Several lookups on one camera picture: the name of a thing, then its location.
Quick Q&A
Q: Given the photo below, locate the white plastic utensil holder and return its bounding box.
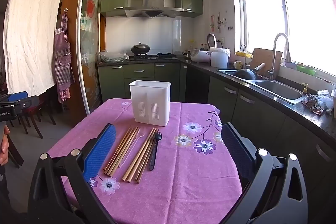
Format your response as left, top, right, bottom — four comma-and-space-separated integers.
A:
129, 80, 172, 127

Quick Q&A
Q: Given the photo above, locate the light bamboo chopstick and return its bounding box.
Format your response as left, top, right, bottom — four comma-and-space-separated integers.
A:
138, 135, 158, 184
121, 127, 156, 182
127, 129, 158, 183
134, 132, 159, 183

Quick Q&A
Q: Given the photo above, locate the wooden cutting board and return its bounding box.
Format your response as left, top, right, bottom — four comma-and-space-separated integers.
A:
249, 48, 283, 72

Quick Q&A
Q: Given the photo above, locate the sliding glass door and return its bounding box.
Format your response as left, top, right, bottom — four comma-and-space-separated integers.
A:
76, 0, 105, 115

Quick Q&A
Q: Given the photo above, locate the crumpled rag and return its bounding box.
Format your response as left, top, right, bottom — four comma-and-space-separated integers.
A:
302, 90, 334, 116

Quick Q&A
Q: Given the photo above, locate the pink floral tablecloth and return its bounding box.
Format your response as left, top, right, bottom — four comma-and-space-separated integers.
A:
47, 98, 243, 224

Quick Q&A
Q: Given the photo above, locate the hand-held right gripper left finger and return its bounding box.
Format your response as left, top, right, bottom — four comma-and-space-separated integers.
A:
28, 123, 117, 224

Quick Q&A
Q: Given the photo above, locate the yellow plastic tray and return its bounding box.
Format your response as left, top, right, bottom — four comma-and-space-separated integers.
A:
235, 51, 254, 59

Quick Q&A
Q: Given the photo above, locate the dark wooden chair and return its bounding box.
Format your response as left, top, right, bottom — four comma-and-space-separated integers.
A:
8, 98, 57, 139

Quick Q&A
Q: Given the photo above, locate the black wok with lid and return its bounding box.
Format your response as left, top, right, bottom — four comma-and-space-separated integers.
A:
130, 42, 151, 55

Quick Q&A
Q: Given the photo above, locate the stainless steel sink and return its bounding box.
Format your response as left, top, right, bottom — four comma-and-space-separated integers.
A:
217, 68, 308, 105

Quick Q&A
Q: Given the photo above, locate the clear plastic spoon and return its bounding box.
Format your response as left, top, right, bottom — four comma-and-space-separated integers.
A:
118, 127, 146, 169

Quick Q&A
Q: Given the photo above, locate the purple checked apron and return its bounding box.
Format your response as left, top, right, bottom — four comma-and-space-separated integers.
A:
54, 7, 76, 104

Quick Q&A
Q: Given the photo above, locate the dark brown wooden chopstick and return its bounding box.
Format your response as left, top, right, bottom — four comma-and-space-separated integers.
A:
109, 127, 138, 177
112, 127, 140, 176
106, 127, 135, 175
103, 128, 132, 173

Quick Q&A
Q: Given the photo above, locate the person's left hand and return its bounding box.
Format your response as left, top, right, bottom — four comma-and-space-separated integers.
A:
0, 125, 11, 166

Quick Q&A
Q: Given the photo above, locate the steel range hood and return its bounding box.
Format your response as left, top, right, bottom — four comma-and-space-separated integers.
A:
125, 0, 184, 19

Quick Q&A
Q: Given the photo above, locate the white plastic bucket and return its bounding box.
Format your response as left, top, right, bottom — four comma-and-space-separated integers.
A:
209, 47, 231, 68

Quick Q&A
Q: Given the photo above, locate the white rice cooker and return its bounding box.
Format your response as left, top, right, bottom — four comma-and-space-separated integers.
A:
190, 34, 218, 64

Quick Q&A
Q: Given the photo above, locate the white fabric curtain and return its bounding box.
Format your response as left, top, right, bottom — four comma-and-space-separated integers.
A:
3, 0, 68, 97

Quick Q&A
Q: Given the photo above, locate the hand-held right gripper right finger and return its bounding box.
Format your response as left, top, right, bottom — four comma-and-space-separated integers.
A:
220, 122, 308, 224

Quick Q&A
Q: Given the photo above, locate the tall steel faucet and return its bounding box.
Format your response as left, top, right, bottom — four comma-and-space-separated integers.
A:
268, 32, 292, 81

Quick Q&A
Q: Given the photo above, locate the black pan with wooden handle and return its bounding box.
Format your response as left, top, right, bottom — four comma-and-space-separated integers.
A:
232, 63, 266, 81

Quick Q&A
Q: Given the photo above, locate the green plastic box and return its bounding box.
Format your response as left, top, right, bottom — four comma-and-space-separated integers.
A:
297, 64, 317, 76

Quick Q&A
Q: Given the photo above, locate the clear plastic bag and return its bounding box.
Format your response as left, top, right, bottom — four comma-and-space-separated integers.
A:
99, 51, 130, 63

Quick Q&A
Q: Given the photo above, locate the kitchen window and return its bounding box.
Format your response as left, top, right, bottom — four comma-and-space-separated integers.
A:
231, 0, 336, 77

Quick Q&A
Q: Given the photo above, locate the black gas stove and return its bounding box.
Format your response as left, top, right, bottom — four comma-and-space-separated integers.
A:
130, 52, 179, 60

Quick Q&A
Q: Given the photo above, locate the small steel faucet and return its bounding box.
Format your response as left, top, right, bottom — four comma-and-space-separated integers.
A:
239, 44, 248, 69

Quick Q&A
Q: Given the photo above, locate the black plastic fork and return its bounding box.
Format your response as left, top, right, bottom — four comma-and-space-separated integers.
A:
149, 131, 163, 171

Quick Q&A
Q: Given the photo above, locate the black stone countertop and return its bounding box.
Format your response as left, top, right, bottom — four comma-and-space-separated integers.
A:
97, 55, 336, 151

